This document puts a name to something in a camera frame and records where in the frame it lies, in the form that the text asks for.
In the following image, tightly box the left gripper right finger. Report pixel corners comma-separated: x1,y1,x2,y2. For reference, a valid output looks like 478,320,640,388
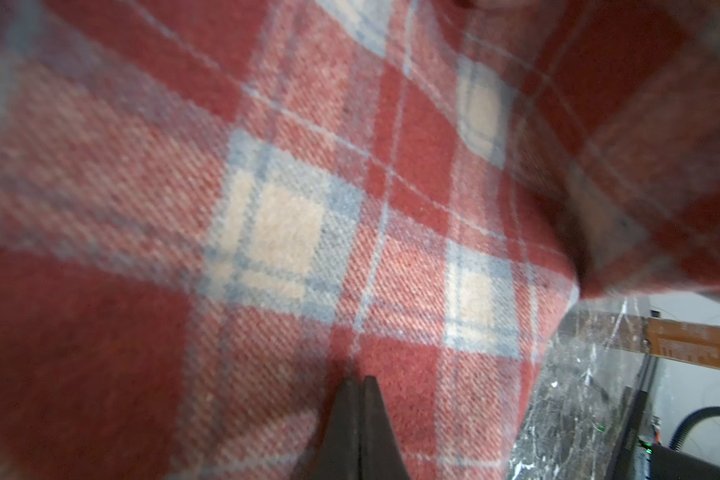
359,376,411,480

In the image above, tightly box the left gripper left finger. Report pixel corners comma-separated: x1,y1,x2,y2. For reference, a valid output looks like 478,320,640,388
310,379,360,480

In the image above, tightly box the red plaid skirt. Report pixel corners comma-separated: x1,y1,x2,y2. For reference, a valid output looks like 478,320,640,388
0,1,720,479

